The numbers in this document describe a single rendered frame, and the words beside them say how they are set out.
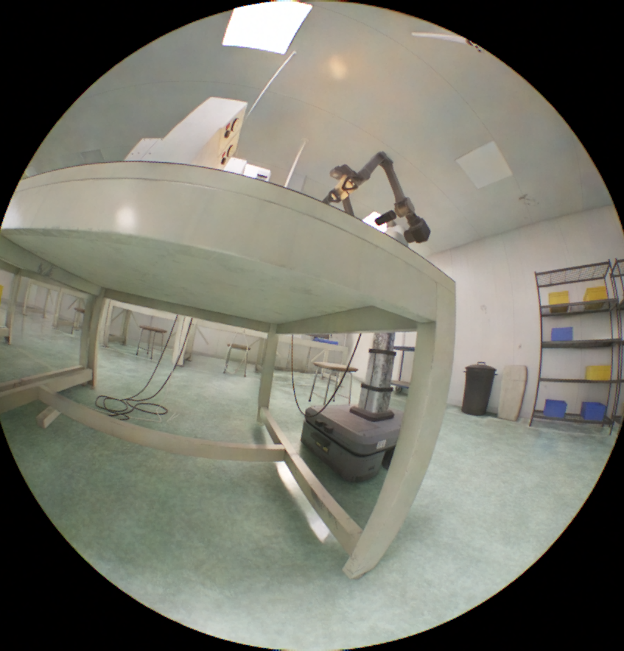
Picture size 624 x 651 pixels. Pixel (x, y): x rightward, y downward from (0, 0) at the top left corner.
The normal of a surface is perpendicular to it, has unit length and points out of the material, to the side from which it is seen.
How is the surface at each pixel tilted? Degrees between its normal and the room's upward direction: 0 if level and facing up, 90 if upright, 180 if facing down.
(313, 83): 180
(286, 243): 90
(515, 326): 90
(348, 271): 90
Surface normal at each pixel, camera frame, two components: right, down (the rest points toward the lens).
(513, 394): -0.91, -0.13
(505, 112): -0.15, 0.98
